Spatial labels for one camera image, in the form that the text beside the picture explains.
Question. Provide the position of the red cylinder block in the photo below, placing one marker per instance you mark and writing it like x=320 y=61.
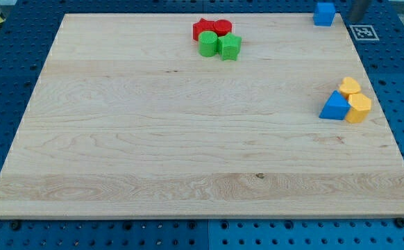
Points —
x=222 y=27

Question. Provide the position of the blue cube block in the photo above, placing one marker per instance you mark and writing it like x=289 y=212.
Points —
x=324 y=14

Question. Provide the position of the green star block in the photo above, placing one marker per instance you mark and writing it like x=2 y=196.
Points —
x=229 y=46

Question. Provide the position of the green cylinder block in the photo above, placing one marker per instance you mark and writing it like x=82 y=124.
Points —
x=208 y=43

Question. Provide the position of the yellow heart block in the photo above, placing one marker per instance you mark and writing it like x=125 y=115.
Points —
x=349 y=86

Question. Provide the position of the red star block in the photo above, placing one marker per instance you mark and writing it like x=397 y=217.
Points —
x=201 y=26

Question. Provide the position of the white fiducial marker tag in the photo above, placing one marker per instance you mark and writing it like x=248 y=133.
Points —
x=362 y=32

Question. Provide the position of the light wooden board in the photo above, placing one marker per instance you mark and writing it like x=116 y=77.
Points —
x=128 y=121

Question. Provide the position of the yellow pentagon block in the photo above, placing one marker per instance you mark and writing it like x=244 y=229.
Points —
x=360 y=106

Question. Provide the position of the blue triangle block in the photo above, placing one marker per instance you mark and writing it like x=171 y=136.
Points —
x=336 y=107

